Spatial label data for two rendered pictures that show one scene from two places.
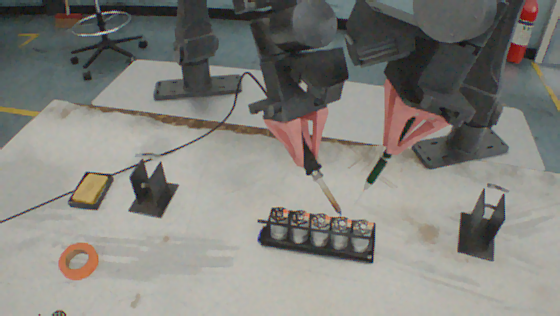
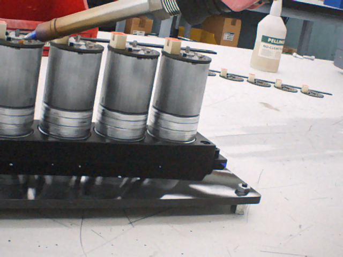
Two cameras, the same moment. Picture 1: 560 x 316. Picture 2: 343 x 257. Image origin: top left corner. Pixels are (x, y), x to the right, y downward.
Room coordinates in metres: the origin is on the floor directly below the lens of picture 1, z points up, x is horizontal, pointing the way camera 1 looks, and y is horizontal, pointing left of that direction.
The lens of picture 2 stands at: (0.57, -0.19, 0.86)
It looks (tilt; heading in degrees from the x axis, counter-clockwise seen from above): 16 degrees down; 140
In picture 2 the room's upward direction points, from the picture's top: 11 degrees clockwise
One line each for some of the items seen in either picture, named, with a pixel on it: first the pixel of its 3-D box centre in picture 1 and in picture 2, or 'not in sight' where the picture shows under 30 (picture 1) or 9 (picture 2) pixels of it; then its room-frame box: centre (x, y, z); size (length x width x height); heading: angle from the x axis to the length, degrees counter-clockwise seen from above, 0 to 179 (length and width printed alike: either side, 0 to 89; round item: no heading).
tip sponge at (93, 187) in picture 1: (91, 189); not in sight; (0.44, 0.32, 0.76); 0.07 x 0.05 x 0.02; 174
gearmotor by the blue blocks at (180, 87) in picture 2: (279, 225); (177, 102); (0.35, 0.00, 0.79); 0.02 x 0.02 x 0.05
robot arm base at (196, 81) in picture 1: (196, 73); not in sight; (0.77, 0.19, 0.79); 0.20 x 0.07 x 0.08; 97
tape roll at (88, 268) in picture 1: (78, 260); not in sight; (0.30, 0.29, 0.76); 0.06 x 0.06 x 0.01
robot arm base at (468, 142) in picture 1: (467, 133); not in sight; (0.56, -0.35, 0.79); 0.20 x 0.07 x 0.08; 105
